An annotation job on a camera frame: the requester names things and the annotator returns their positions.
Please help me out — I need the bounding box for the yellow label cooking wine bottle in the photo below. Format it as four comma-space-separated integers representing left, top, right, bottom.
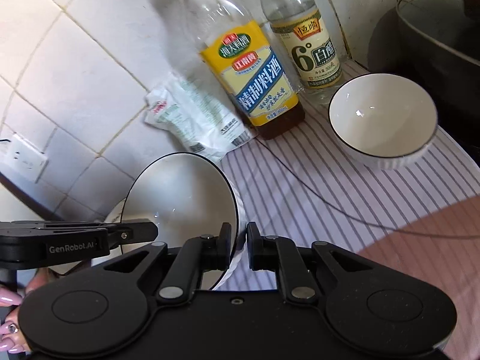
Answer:
180, 0, 305, 140

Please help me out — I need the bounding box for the white wall socket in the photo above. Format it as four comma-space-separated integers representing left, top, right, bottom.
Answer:
3, 134, 48, 183

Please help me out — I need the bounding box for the left hand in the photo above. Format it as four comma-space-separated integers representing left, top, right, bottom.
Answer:
1, 267, 50, 354

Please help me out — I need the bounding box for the white vinegar bottle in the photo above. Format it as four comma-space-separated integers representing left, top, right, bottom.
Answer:
260, 0, 343, 104

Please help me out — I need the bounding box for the striped patterned table mat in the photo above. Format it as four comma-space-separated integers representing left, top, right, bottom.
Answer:
217, 59, 480, 360

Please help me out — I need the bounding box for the white green seasoning bag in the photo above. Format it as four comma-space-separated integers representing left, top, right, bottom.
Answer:
144, 73, 256, 164

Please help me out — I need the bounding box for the white ribbed bowl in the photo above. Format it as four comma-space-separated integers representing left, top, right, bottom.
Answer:
121, 151, 248, 292
328, 73, 439, 170
50, 197, 130, 277

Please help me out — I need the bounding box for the black wok with lid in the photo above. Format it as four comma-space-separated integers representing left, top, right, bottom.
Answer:
365, 0, 479, 162

